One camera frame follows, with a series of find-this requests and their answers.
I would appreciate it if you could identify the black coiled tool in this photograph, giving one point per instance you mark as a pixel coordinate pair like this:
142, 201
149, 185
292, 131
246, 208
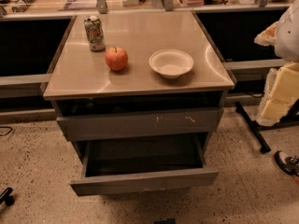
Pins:
22, 5

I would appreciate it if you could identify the white paper bowl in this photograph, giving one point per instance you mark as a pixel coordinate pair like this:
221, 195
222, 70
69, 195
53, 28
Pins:
171, 63

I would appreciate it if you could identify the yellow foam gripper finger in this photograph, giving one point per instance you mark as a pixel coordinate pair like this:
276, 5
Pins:
281, 89

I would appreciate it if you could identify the grey top drawer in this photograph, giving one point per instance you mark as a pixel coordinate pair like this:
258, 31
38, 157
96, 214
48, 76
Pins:
138, 124

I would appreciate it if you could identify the grey drawer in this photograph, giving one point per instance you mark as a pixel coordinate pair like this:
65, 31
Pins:
138, 124
143, 164

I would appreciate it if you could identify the crushed green soda can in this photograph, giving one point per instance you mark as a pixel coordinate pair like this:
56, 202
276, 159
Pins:
94, 33

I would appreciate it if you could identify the red apple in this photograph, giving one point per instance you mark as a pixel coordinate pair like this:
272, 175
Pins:
116, 58

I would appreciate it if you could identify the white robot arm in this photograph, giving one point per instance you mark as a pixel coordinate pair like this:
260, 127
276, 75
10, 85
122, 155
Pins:
291, 18

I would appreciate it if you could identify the black metal stand base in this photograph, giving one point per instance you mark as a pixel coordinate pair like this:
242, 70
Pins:
291, 119

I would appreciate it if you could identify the black chair caster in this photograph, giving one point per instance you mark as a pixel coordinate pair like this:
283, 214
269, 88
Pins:
6, 197

